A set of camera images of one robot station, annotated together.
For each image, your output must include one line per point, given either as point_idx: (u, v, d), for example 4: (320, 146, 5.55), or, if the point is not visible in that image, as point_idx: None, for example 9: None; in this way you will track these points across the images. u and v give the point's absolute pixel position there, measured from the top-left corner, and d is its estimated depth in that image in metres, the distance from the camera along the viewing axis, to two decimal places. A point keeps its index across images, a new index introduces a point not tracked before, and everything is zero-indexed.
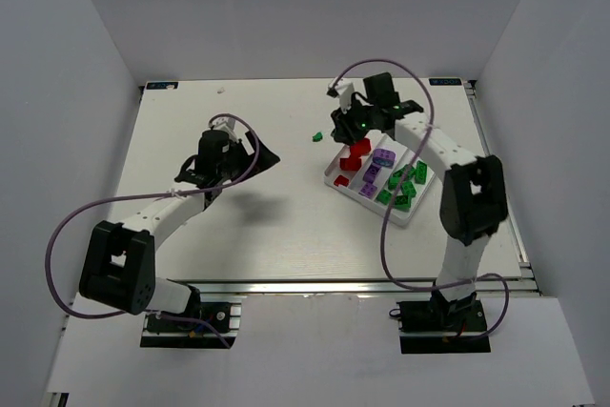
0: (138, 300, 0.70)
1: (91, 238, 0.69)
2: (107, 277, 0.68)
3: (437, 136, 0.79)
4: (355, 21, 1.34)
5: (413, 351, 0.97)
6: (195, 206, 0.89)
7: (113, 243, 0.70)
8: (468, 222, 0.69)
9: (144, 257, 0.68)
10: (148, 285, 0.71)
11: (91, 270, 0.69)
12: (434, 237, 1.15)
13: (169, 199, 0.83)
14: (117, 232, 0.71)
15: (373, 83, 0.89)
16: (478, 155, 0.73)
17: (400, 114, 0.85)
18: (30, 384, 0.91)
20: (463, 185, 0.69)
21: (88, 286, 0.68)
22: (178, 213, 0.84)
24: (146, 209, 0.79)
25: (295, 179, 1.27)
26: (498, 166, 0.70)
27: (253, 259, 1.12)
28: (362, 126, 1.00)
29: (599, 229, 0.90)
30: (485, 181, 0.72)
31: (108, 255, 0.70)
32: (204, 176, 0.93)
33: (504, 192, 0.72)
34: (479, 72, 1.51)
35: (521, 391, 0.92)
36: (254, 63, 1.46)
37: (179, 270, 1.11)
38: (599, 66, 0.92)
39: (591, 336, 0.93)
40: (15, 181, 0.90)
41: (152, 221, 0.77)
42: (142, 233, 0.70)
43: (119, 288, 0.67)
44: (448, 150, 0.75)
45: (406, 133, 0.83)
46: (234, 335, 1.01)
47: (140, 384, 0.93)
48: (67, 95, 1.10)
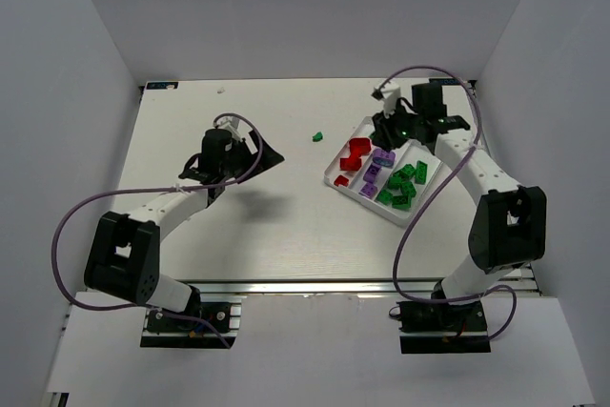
0: (143, 292, 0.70)
1: (98, 229, 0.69)
2: (111, 268, 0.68)
3: (479, 158, 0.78)
4: (355, 20, 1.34)
5: (413, 351, 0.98)
6: (198, 201, 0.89)
7: (119, 233, 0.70)
8: (496, 250, 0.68)
9: (150, 247, 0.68)
10: (152, 276, 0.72)
11: (96, 259, 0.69)
12: (444, 242, 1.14)
13: (174, 193, 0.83)
14: (123, 222, 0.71)
15: (422, 91, 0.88)
16: (520, 184, 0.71)
17: (443, 128, 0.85)
18: (30, 384, 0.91)
20: (498, 213, 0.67)
21: (92, 275, 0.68)
22: (182, 207, 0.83)
24: (151, 202, 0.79)
25: (296, 179, 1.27)
26: (540, 200, 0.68)
27: (255, 259, 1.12)
28: (402, 133, 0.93)
29: (599, 228, 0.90)
30: (524, 213, 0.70)
31: (112, 246, 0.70)
32: (207, 174, 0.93)
33: (542, 229, 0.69)
34: (479, 72, 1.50)
35: (521, 392, 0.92)
36: (254, 62, 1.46)
37: (183, 268, 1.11)
38: (600, 65, 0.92)
39: (592, 336, 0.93)
40: (15, 181, 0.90)
41: (156, 213, 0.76)
42: (148, 223, 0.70)
43: (124, 278, 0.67)
44: (489, 173, 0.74)
45: (446, 149, 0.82)
46: (234, 335, 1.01)
47: (140, 384, 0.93)
48: (67, 95, 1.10)
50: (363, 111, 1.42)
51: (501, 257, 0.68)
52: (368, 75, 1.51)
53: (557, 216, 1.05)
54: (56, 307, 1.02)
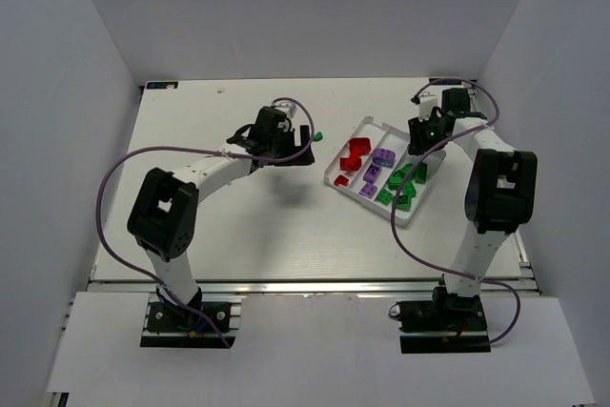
0: (177, 245, 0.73)
1: (144, 182, 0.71)
2: (152, 220, 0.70)
3: (487, 134, 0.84)
4: (355, 20, 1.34)
5: (413, 351, 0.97)
6: (239, 170, 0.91)
7: (163, 189, 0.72)
8: (483, 204, 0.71)
9: (188, 208, 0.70)
10: (188, 234, 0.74)
11: (139, 211, 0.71)
12: (454, 232, 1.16)
13: (217, 159, 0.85)
14: (167, 180, 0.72)
15: (449, 91, 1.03)
16: (517, 150, 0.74)
17: (462, 116, 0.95)
18: (30, 384, 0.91)
20: (490, 169, 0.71)
21: (134, 225, 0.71)
22: (223, 174, 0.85)
24: (195, 163, 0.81)
25: (296, 179, 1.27)
26: (531, 162, 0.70)
27: (280, 259, 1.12)
28: (431, 134, 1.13)
29: (599, 228, 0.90)
30: (518, 176, 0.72)
31: (154, 199, 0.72)
32: (254, 143, 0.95)
33: (533, 191, 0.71)
34: (479, 72, 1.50)
35: (521, 392, 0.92)
36: (253, 62, 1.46)
37: (215, 272, 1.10)
38: (599, 66, 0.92)
39: (591, 336, 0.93)
40: (15, 180, 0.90)
41: (198, 176, 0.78)
42: (190, 184, 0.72)
43: (159, 232, 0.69)
44: (490, 142, 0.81)
45: (460, 130, 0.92)
46: (234, 336, 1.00)
47: (139, 384, 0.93)
48: (68, 95, 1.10)
50: (363, 111, 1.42)
51: (488, 211, 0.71)
52: (368, 75, 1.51)
53: (557, 216, 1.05)
54: (56, 307, 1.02)
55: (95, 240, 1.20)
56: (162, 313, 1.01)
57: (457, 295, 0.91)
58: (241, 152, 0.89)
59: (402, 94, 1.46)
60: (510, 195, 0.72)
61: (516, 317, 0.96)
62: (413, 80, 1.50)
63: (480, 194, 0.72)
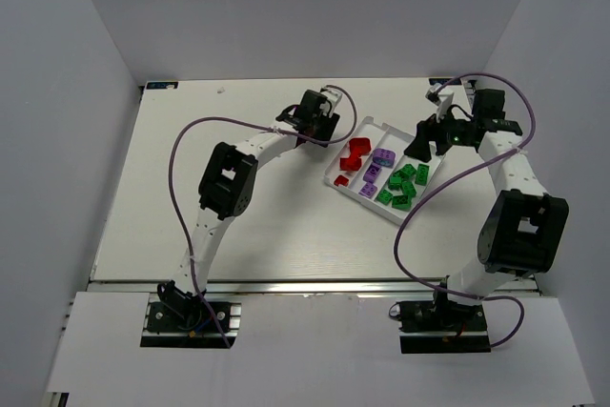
0: (238, 206, 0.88)
1: (213, 152, 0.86)
2: (219, 185, 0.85)
3: (518, 161, 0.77)
4: (356, 21, 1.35)
5: (413, 351, 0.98)
6: (287, 145, 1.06)
7: (228, 160, 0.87)
8: (499, 249, 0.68)
9: (250, 175, 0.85)
10: (247, 196, 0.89)
11: (208, 176, 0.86)
12: (457, 240, 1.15)
13: (271, 134, 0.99)
14: (232, 152, 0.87)
15: (482, 92, 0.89)
16: (546, 193, 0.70)
17: (495, 129, 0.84)
18: (30, 384, 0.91)
20: (515, 210, 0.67)
21: (204, 188, 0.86)
22: (274, 149, 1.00)
24: (253, 138, 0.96)
25: (315, 172, 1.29)
26: (561, 212, 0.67)
27: (284, 259, 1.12)
28: (454, 139, 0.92)
29: (599, 229, 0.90)
30: (542, 223, 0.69)
31: (221, 168, 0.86)
32: (299, 121, 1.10)
33: (555, 243, 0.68)
34: (479, 71, 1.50)
35: (521, 392, 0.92)
36: (253, 63, 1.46)
37: (223, 270, 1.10)
38: (600, 68, 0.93)
39: (592, 336, 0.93)
40: (15, 181, 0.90)
41: (256, 150, 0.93)
42: (251, 156, 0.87)
43: (226, 194, 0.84)
44: (518, 176, 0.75)
45: (490, 146, 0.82)
46: (234, 335, 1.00)
47: (140, 384, 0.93)
48: (68, 95, 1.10)
50: (363, 111, 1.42)
51: (503, 256, 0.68)
52: (367, 75, 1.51)
53: None
54: (56, 308, 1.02)
55: (95, 241, 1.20)
56: (162, 313, 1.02)
57: (457, 303, 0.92)
58: (289, 131, 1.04)
59: (402, 94, 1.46)
60: (530, 244, 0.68)
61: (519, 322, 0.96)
62: (413, 80, 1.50)
63: (498, 239, 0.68)
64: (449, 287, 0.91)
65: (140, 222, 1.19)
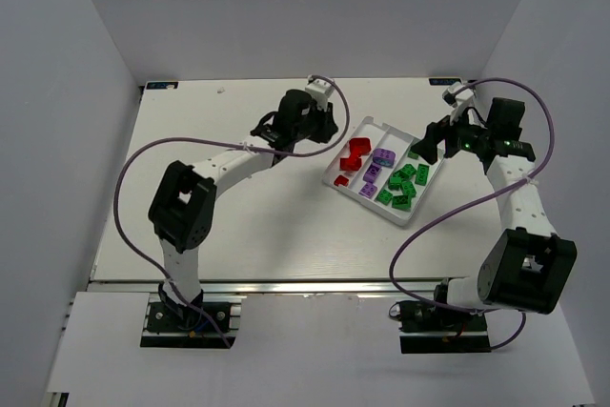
0: (193, 237, 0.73)
1: (166, 172, 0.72)
2: (170, 212, 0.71)
3: (527, 193, 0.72)
4: (356, 20, 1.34)
5: (413, 351, 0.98)
6: (259, 164, 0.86)
7: (182, 182, 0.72)
8: (498, 290, 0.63)
9: (204, 203, 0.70)
10: (204, 227, 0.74)
11: (158, 201, 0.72)
12: (457, 243, 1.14)
13: (238, 152, 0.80)
14: (187, 173, 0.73)
15: (502, 103, 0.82)
16: (555, 234, 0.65)
17: (505, 152, 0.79)
18: (30, 384, 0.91)
20: (518, 250, 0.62)
21: (153, 213, 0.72)
22: (244, 170, 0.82)
24: (214, 156, 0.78)
25: (315, 173, 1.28)
26: (571, 254, 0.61)
27: (284, 260, 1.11)
28: (465, 146, 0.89)
29: (599, 228, 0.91)
30: (548, 264, 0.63)
31: (175, 192, 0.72)
32: (278, 136, 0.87)
33: (559, 288, 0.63)
34: (479, 71, 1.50)
35: (520, 391, 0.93)
36: (253, 63, 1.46)
37: (221, 272, 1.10)
38: (600, 67, 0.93)
39: (592, 336, 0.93)
40: (14, 180, 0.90)
41: (218, 172, 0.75)
42: (209, 179, 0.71)
43: (177, 225, 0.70)
44: (526, 212, 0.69)
45: (498, 173, 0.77)
46: (234, 335, 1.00)
47: (140, 384, 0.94)
48: (67, 94, 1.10)
50: (363, 111, 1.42)
51: (504, 295, 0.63)
52: (367, 75, 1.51)
53: (558, 219, 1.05)
54: (56, 308, 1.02)
55: (95, 241, 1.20)
56: (162, 314, 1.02)
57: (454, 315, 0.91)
58: (263, 145, 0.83)
59: (402, 94, 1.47)
60: (533, 287, 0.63)
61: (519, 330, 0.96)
62: (413, 80, 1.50)
63: (498, 279, 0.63)
64: (449, 302, 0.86)
65: (139, 222, 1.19)
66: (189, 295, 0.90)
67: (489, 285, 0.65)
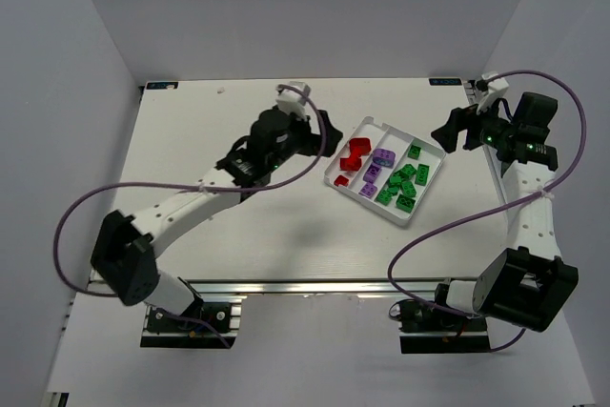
0: (136, 292, 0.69)
1: (104, 226, 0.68)
2: (111, 265, 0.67)
3: (538, 207, 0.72)
4: (355, 20, 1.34)
5: (413, 351, 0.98)
6: (222, 203, 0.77)
7: (122, 234, 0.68)
8: (492, 300, 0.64)
9: (139, 263, 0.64)
10: (147, 282, 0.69)
11: (99, 254, 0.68)
12: (457, 242, 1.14)
13: (193, 195, 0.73)
14: (127, 226, 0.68)
15: (532, 100, 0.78)
16: (558, 257, 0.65)
17: (524, 157, 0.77)
18: (31, 384, 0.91)
20: (518, 272, 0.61)
21: (95, 264, 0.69)
22: (198, 213, 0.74)
24: (163, 202, 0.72)
25: (315, 173, 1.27)
26: (572, 281, 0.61)
27: (286, 261, 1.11)
28: (487, 139, 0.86)
29: (599, 226, 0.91)
30: (547, 286, 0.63)
31: (114, 245, 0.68)
32: (251, 169, 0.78)
33: (557, 309, 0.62)
34: (479, 71, 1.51)
35: (520, 391, 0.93)
36: (253, 63, 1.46)
37: (224, 271, 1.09)
38: (600, 67, 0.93)
39: (593, 336, 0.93)
40: (14, 180, 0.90)
41: (161, 223, 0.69)
42: (146, 237, 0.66)
43: (115, 280, 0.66)
44: (533, 230, 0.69)
45: (514, 181, 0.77)
46: (234, 335, 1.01)
47: (139, 384, 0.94)
48: (66, 95, 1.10)
50: (363, 111, 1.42)
51: (498, 307, 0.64)
52: (366, 75, 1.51)
53: (558, 219, 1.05)
54: (56, 308, 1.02)
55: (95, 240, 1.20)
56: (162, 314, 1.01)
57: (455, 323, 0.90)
58: (223, 186, 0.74)
59: (402, 95, 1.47)
60: (527, 303, 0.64)
61: (515, 338, 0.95)
62: (413, 80, 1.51)
63: (494, 292, 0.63)
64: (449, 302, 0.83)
65: None
66: (179, 308, 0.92)
67: (483, 295, 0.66)
